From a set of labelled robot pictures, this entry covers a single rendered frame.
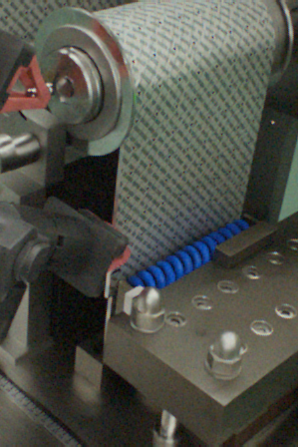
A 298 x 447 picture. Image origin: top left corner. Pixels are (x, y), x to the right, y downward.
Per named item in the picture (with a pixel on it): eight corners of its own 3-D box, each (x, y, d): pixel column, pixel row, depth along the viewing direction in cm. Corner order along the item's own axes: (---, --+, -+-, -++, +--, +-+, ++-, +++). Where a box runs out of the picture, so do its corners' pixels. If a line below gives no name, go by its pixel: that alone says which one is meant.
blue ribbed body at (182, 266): (117, 298, 94) (120, 273, 92) (235, 232, 108) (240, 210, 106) (140, 314, 92) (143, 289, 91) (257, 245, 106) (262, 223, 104)
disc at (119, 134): (25, 114, 91) (38, -18, 82) (29, 112, 92) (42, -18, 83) (119, 182, 84) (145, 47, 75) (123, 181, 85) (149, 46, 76)
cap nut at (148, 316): (123, 320, 88) (127, 286, 86) (147, 306, 90) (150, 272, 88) (148, 338, 86) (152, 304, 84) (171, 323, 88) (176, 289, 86)
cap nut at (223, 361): (196, 365, 84) (203, 330, 81) (219, 349, 86) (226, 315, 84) (224, 385, 82) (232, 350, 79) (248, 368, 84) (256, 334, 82)
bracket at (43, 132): (-15, 346, 101) (-14, 119, 85) (27, 324, 106) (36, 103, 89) (11, 369, 99) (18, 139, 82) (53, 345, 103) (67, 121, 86)
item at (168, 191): (104, 296, 93) (120, 151, 83) (235, 224, 109) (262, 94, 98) (108, 298, 93) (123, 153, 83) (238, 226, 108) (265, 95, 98)
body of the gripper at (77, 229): (101, 299, 83) (54, 295, 77) (34, 251, 89) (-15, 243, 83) (130, 241, 82) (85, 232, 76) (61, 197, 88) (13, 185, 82)
